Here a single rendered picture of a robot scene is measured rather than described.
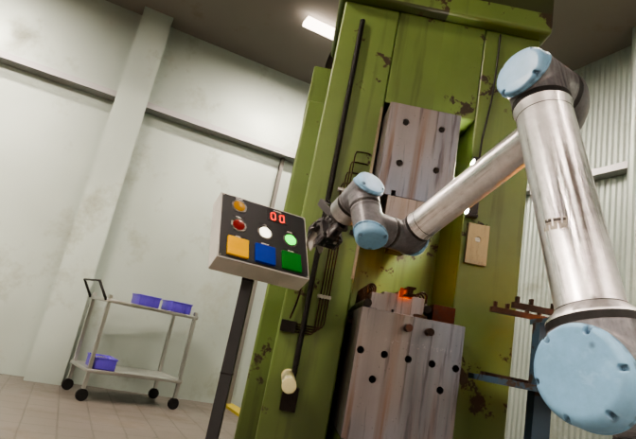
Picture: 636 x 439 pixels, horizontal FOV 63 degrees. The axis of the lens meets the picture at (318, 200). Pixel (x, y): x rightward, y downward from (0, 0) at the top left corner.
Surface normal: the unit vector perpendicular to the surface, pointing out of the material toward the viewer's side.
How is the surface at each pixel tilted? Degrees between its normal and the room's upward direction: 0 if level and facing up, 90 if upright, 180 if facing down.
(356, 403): 90
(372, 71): 90
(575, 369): 95
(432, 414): 90
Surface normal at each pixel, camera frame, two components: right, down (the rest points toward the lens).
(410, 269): 0.06, -0.26
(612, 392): -0.82, -0.22
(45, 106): 0.43, -0.16
